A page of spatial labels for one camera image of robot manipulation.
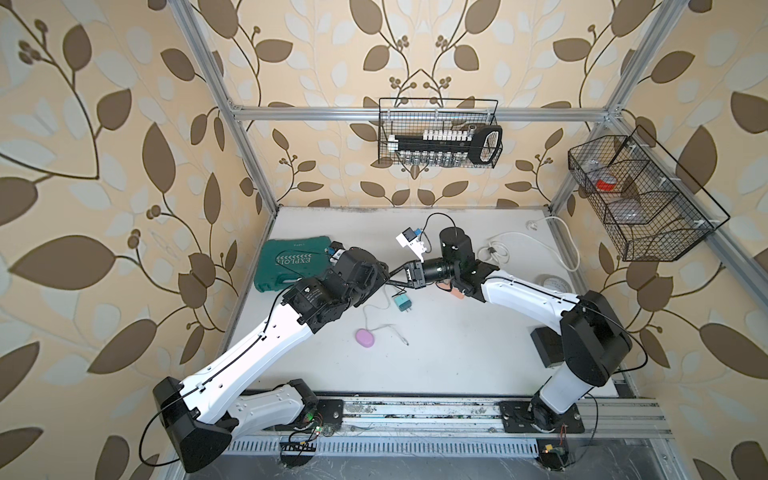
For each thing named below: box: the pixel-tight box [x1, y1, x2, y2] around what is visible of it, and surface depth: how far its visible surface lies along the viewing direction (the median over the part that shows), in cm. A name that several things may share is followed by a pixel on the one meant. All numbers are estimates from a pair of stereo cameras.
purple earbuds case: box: [355, 328, 375, 348], surface depth 88 cm
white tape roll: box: [534, 274, 572, 293], surface depth 98 cm
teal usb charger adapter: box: [394, 293, 412, 313], surface depth 95 cm
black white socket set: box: [388, 125, 503, 167], surface depth 86 cm
